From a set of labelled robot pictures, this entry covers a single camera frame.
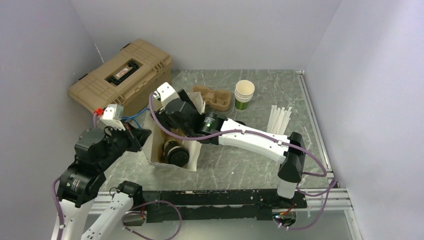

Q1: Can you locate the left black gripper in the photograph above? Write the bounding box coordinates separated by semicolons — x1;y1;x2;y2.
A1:
97;119;152;170

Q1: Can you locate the blue checkered paper bag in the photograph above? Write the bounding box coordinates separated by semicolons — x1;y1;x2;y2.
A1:
141;108;202;172

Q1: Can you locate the white paper coffee cup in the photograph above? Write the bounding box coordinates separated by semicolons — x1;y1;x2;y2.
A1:
161;140;180;163

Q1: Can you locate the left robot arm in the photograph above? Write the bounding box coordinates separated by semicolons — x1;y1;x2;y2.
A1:
51;125;152;240

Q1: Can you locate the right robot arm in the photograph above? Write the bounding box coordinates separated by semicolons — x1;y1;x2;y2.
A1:
149;86;308;208

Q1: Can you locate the brown cardboard cup carrier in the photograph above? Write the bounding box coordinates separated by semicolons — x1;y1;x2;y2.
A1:
191;85;232;112

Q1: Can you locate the tan plastic toolbox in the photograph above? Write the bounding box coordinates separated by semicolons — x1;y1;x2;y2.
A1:
68;38;172;116

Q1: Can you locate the stack of paper cups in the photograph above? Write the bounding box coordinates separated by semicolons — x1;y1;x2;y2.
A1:
234;79;255;111

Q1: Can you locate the bundle of white straws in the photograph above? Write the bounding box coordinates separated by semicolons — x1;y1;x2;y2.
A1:
266;105;292;135

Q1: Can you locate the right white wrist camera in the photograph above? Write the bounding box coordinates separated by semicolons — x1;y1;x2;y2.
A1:
154;82;180;107

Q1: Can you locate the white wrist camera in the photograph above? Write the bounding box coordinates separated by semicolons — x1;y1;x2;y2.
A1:
93;104;125;131
154;82;180;107

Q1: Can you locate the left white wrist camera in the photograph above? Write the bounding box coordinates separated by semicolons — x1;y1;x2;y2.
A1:
93;104;125;131

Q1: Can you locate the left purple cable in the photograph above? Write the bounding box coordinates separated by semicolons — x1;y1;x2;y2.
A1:
51;112;183;240

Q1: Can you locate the purple cable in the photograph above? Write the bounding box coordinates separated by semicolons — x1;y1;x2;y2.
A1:
148;92;338;232
51;112;183;240

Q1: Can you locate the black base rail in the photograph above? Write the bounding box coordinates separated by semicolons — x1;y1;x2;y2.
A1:
109;180;299;223

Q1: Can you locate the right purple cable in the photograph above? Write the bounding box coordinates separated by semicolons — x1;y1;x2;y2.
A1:
148;92;338;232

